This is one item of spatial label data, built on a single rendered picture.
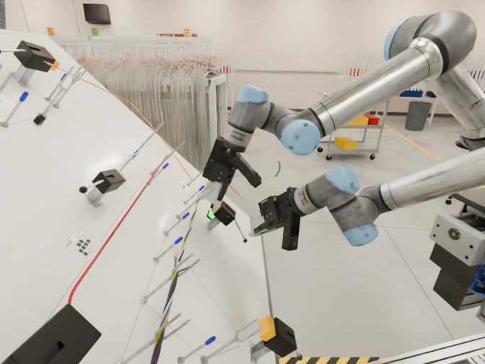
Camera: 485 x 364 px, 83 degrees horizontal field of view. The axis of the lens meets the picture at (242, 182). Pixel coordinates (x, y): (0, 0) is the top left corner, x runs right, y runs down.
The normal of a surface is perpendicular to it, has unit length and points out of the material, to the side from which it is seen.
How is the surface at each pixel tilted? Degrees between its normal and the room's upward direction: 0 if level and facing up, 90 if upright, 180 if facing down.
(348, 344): 0
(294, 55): 90
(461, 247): 90
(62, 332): 45
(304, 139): 90
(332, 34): 90
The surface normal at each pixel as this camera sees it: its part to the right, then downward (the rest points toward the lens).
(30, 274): 0.72, -0.63
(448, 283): -0.97, 0.08
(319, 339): 0.01, -0.91
